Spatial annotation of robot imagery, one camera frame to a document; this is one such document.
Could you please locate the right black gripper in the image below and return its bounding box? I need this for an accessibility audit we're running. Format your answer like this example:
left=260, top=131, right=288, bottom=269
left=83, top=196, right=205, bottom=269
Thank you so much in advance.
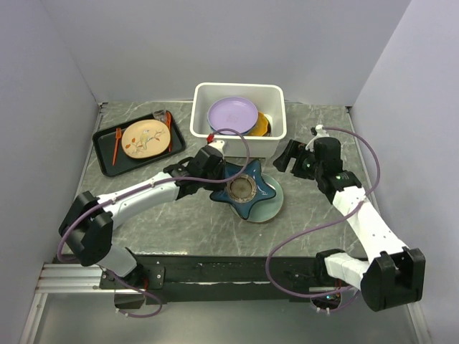
left=273, top=139, right=323, bottom=181

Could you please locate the blue star shaped dish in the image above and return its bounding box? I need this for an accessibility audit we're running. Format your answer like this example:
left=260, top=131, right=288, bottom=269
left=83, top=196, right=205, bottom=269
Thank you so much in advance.
left=209, top=159, right=277, bottom=220

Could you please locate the yellow polka dot plate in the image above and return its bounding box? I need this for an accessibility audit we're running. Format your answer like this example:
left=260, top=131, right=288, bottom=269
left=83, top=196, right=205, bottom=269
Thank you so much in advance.
left=247, top=112, right=271, bottom=137

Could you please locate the purple plastic plate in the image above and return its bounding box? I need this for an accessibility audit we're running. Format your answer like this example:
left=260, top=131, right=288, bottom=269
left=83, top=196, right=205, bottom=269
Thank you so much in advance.
left=207, top=97, right=258, bottom=125

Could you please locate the blue polka dot plate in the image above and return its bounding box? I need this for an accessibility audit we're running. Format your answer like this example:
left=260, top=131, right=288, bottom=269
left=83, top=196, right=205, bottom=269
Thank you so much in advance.
left=209, top=123, right=255, bottom=135

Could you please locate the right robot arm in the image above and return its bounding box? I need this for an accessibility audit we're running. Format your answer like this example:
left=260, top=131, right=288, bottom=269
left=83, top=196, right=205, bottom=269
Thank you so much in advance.
left=273, top=137, right=425, bottom=312

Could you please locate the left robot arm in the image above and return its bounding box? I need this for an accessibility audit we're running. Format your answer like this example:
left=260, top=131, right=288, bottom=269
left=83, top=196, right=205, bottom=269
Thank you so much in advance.
left=57, top=140, right=226, bottom=288

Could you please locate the white plastic bin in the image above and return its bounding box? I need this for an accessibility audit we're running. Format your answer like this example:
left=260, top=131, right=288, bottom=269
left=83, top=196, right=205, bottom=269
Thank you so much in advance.
left=189, top=82, right=287, bottom=158

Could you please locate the light green saucer plate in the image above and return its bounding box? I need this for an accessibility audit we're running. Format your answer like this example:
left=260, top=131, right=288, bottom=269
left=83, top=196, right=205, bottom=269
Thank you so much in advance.
left=245, top=174, right=284, bottom=223

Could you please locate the orange plastic utensil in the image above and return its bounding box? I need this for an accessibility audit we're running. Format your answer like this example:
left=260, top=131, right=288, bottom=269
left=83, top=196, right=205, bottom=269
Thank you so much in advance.
left=166, top=110, right=173, bottom=152

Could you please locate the beige bird plate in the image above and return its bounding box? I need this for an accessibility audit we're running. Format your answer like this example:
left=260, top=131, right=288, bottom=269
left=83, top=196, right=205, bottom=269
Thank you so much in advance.
left=121, top=120, right=170, bottom=159

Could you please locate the clear glass cup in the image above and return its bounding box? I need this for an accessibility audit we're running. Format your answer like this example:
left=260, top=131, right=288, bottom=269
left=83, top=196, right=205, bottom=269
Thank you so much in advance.
left=152, top=109, right=167, bottom=123

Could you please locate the orange plastic fork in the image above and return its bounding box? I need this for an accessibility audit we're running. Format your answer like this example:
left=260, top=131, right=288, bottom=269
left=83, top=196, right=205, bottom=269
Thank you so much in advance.
left=112, top=128, right=122, bottom=166

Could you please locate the black plastic tray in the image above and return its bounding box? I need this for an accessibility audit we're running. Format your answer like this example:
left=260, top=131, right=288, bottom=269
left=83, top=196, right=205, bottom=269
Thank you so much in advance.
left=93, top=114, right=186, bottom=177

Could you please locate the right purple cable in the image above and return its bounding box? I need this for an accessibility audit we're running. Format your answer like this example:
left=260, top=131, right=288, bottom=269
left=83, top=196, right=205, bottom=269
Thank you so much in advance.
left=267, top=125, right=381, bottom=312

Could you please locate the purple cable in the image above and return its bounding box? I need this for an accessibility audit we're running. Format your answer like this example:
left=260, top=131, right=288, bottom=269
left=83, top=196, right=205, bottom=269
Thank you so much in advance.
left=267, top=125, right=381, bottom=312
left=57, top=128, right=250, bottom=319

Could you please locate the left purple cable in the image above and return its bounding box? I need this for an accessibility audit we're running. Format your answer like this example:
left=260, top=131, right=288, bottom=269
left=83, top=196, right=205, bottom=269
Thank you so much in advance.
left=57, top=128, right=250, bottom=319

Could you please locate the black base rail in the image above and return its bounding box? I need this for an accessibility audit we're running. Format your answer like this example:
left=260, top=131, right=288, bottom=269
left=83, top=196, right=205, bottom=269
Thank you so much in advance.
left=100, top=255, right=347, bottom=305

